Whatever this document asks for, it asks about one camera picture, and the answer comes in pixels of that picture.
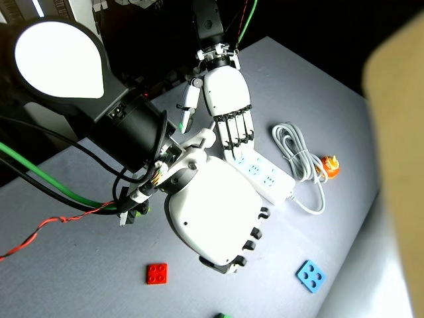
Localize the grey table cloth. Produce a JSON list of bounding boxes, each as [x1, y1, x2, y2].
[[0, 35, 415, 318]]

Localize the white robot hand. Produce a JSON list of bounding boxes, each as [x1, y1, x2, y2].
[[177, 64, 256, 163], [164, 154, 272, 276]]

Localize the white LED light strip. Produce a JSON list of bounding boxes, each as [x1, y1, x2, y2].
[[31, 0, 46, 18]]

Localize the green robot cable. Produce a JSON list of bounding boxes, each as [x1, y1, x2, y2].
[[0, 141, 119, 212], [235, 0, 258, 48]]

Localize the tan blurred panel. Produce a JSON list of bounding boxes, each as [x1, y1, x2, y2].
[[362, 8, 424, 318]]

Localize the grey power strip cable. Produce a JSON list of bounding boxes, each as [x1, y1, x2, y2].
[[271, 122, 329, 215]]

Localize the orange toy fruit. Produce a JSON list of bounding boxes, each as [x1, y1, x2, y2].
[[318, 154, 341, 180]]

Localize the blue four-hole block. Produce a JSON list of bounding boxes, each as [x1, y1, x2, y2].
[[295, 260, 328, 294]]

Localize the red building brick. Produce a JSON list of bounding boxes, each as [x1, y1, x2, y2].
[[145, 263, 169, 286]]

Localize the white power strip blue sockets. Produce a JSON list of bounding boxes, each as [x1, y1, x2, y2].
[[228, 150, 297, 206]]

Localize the red black twisted wire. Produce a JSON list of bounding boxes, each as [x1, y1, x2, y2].
[[0, 200, 116, 262]]

